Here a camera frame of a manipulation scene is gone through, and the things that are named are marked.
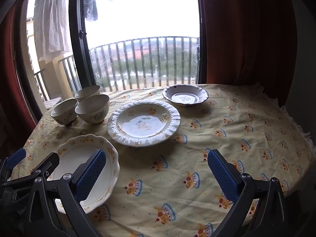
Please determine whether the deep scalloped yellow-flower dish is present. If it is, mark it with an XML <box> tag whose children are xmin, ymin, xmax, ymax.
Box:
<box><xmin>47</xmin><ymin>134</ymin><xmax>120</xmax><ymax>215</ymax></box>

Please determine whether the large ruffled-rim floral plate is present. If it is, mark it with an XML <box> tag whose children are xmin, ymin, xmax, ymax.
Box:
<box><xmin>107</xmin><ymin>99</ymin><xmax>181</xmax><ymax>148</ymax></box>

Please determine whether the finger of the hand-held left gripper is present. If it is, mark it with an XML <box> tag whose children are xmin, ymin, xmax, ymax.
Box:
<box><xmin>0</xmin><ymin>148</ymin><xmax>27</xmax><ymax>178</ymax></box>
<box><xmin>2</xmin><ymin>152</ymin><xmax>60</xmax><ymax>188</ymax></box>

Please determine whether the green-rimmed floral bowl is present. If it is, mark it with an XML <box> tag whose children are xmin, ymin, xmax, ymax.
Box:
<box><xmin>51</xmin><ymin>98</ymin><xmax>78</xmax><ymax>126</ymax></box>
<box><xmin>75</xmin><ymin>94</ymin><xmax>110</xmax><ymax>124</ymax></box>
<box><xmin>74</xmin><ymin>85</ymin><xmax>102</xmax><ymax>103</ymax></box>

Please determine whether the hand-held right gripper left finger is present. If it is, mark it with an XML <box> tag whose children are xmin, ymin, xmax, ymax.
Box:
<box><xmin>23</xmin><ymin>149</ymin><xmax>107</xmax><ymax>237</ymax></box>

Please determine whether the dark window frame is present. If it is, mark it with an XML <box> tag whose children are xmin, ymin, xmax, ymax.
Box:
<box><xmin>0</xmin><ymin>0</ymin><xmax>208</xmax><ymax>126</ymax></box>

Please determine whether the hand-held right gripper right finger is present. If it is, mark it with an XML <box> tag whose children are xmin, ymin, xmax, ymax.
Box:
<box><xmin>208</xmin><ymin>149</ymin><xmax>293</xmax><ymax>237</ymax></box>

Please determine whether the pale slatted balcony bench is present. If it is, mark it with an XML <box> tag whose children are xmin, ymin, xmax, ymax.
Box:
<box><xmin>44</xmin><ymin>97</ymin><xmax>63</xmax><ymax>110</ymax></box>

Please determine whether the yellow printed tablecloth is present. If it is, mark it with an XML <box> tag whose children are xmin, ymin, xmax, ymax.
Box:
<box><xmin>10</xmin><ymin>83</ymin><xmax>316</xmax><ymax>237</ymax></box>

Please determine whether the white hanging garment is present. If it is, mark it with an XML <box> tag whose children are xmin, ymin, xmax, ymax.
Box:
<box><xmin>33</xmin><ymin>0</ymin><xmax>72</xmax><ymax>62</ymax></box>

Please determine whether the white scalloped line-rimmed plate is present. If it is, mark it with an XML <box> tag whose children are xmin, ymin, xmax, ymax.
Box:
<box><xmin>162</xmin><ymin>84</ymin><xmax>209</xmax><ymax>107</ymax></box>

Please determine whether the metal balcony railing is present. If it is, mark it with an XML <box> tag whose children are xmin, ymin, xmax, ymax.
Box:
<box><xmin>33</xmin><ymin>37</ymin><xmax>200</xmax><ymax>99</ymax></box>

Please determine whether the wide red curtain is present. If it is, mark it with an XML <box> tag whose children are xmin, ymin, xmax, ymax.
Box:
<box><xmin>197</xmin><ymin>0</ymin><xmax>299</xmax><ymax>99</ymax></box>

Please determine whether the narrow red curtain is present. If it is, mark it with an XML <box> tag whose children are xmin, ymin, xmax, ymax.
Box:
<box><xmin>0</xmin><ymin>5</ymin><xmax>37</xmax><ymax>134</ymax></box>

